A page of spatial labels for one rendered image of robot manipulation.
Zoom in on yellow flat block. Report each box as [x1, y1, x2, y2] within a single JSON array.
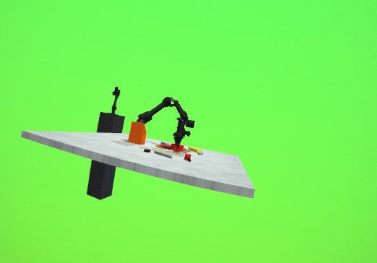
[[188, 147, 202, 153]]

